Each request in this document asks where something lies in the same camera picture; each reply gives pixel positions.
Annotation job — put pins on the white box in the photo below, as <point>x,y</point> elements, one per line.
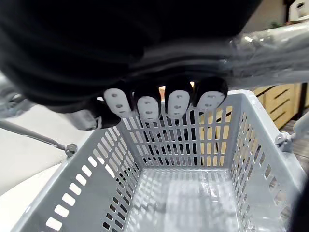
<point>299,9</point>

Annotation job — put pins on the grey plastic shopping basket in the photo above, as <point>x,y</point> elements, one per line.
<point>193,205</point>

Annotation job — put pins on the light wooden drawer cabinet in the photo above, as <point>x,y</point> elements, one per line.
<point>277,101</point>

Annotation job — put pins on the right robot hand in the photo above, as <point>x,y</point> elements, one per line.
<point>96,48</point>

